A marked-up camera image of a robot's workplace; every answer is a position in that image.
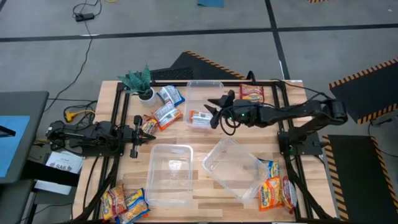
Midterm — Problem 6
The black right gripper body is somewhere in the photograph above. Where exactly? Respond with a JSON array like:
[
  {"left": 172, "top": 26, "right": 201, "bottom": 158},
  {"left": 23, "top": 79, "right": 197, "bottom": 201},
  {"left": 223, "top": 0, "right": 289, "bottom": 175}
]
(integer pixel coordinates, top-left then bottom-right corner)
[{"left": 211, "top": 89, "right": 254, "bottom": 129}]

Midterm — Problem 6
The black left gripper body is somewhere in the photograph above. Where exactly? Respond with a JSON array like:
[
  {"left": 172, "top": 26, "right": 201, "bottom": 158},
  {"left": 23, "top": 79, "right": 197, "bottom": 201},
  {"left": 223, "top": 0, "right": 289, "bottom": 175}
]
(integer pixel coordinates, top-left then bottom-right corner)
[{"left": 119, "top": 114, "right": 143, "bottom": 159}]

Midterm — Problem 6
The orange Maruchan ramen pack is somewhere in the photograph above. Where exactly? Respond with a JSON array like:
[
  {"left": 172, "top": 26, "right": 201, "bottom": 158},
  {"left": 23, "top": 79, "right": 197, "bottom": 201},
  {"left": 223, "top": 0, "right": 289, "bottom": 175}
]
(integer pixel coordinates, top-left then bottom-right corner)
[
  {"left": 189, "top": 110, "right": 214, "bottom": 128},
  {"left": 151, "top": 101, "right": 183, "bottom": 131},
  {"left": 258, "top": 175, "right": 284, "bottom": 212}
]

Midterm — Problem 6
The clear plastic bin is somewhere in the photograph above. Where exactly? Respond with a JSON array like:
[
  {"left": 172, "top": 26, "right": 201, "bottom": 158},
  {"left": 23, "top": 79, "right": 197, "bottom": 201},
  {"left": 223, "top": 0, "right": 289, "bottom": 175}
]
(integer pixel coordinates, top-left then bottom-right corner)
[
  {"left": 144, "top": 143, "right": 195, "bottom": 208},
  {"left": 201, "top": 138, "right": 271, "bottom": 203},
  {"left": 183, "top": 80, "right": 225, "bottom": 130}
]

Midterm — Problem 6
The green plant in white pot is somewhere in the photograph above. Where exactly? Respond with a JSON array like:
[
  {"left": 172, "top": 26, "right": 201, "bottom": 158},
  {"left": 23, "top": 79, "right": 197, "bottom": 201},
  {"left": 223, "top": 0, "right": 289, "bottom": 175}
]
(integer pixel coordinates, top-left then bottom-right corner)
[{"left": 117, "top": 64, "right": 158, "bottom": 108}]

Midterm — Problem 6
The yellow power plug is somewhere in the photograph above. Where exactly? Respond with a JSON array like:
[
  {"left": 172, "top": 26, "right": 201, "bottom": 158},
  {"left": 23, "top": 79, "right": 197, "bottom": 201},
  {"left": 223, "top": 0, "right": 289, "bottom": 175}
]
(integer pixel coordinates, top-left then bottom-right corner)
[{"left": 64, "top": 109, "right": 96, "bottom": 123}]

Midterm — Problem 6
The white printed paper sign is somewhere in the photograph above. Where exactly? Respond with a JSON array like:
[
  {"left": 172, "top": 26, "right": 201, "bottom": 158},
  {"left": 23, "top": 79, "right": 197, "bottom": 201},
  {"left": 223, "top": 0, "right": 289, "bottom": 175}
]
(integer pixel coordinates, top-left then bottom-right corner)
[{"left": 45, "top": 151, "right": 85, "bottom": 174}]

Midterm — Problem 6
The white blank paper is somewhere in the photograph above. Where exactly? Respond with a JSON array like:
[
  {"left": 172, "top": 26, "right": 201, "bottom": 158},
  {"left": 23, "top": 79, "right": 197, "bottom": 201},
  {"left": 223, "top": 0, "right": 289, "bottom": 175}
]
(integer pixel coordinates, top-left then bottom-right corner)
[{"left": 34, "top": 179, "right": 73, "bottom": 196}]

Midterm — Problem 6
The blue floor mat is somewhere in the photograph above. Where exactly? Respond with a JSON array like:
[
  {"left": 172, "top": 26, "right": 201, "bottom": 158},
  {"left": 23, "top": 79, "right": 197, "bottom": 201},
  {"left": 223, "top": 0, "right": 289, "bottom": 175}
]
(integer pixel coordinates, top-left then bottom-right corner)
[{"left": 197, "top": 0, "right": 225, "bottom": 9}]

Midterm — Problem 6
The grey side table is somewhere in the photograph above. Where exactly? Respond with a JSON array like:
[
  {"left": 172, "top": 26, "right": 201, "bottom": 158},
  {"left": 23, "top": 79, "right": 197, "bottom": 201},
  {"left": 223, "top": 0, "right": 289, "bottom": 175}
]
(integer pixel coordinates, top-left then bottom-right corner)
[{"left": 0, "top": 90, "right": 50, "bottom": 185}]

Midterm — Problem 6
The blue sheet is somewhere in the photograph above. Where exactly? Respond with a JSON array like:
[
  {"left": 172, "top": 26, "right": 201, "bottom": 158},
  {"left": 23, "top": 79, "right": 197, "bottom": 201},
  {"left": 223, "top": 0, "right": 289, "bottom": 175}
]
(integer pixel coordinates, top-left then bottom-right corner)
[{"left": 0, "top": 115, "right": 31, "bottom": 179}]

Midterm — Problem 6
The black power adapter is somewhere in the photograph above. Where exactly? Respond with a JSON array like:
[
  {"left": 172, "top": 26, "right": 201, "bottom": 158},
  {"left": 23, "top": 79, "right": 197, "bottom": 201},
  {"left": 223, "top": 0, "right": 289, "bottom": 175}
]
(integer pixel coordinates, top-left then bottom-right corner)
[{"left": 74, "top": 12, "right": 96, "bottom": 22}]

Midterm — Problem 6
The grey metal stand base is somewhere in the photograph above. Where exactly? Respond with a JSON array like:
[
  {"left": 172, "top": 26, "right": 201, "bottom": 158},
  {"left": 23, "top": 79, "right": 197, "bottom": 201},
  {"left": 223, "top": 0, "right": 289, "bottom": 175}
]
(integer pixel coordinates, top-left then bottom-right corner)
[{"left": 369, "top": 111, "right": 398, "bottom": 127}]

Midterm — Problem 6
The black aluminium rig frame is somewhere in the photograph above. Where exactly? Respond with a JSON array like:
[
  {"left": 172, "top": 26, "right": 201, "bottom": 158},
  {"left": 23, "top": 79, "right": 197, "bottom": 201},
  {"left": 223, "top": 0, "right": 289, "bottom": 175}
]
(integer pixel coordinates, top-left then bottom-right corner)
[{"left": 73, "top": 79, "right": 338, "bottom": 224}]

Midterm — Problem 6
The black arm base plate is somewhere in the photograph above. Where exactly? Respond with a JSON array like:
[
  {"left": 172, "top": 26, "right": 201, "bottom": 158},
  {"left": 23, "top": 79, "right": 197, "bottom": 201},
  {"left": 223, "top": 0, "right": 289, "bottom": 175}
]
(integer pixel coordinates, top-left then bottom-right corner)
[
  {"left": 277, "top": 130, "right": 324, "bottom": 156},
  {"left": 81, "top": 136, "right": 127, "bottom": 157}
]

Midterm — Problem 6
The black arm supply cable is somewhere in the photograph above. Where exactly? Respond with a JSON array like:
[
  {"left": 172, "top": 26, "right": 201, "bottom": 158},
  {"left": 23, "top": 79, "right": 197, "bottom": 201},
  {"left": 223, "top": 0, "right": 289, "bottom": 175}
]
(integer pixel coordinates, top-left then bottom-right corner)
[{"left": 270, "top": 78, "right": 335, "bottom": 102}]

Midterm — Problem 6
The black floor cable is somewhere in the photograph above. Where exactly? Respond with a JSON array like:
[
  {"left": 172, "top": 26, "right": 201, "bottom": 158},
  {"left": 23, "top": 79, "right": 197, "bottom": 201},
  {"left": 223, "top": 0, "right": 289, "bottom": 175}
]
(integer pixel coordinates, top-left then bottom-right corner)
[{"left": 43, "top": 0, "right": 103, "bottom": 113}]

